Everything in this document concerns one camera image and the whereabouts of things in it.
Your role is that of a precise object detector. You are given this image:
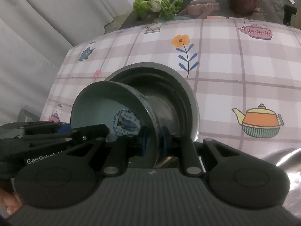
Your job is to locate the green lettuce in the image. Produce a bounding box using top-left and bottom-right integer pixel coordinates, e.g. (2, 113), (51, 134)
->
(133, 0), (187, 21)

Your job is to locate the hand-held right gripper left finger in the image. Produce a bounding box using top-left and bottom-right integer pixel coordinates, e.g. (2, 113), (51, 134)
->
(63, 126), (148, 177)

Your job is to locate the pink sweet potato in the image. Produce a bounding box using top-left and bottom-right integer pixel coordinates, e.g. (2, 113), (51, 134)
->
(189, 0), (221, 9)
(182, 3), (214, 18)

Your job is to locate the green ceramic bowl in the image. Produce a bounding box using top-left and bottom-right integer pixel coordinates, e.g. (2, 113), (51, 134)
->
(70, 81), (163, 168)

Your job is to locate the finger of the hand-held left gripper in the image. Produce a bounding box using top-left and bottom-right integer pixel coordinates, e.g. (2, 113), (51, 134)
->
(1, 121), (71, 136)
(19, 124), (110, 147)

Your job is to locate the grey box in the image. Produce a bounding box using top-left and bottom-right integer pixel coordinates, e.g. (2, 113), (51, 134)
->
(18, 108), (46, 123)

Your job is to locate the person's left hand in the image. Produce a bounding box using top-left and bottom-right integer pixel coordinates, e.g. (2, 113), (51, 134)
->
(0, 189), (22, 215)

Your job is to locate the black object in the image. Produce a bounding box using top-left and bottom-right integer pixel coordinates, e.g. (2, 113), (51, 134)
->
(283, 4), (298, 27)

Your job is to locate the large steel basin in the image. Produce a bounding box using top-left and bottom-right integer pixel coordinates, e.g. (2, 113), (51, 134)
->
(261, 147), (301, 218)

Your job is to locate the checkered printed tablecloth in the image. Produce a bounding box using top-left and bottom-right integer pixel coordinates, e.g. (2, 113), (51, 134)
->
(40, 18), (301, 162)

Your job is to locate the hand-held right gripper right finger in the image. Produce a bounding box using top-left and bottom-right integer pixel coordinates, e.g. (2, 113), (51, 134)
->
(160, 126), (238, 177)

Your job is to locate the white curtain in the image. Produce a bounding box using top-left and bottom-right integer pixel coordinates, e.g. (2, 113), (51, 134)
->
(0, 0), (147, 129)

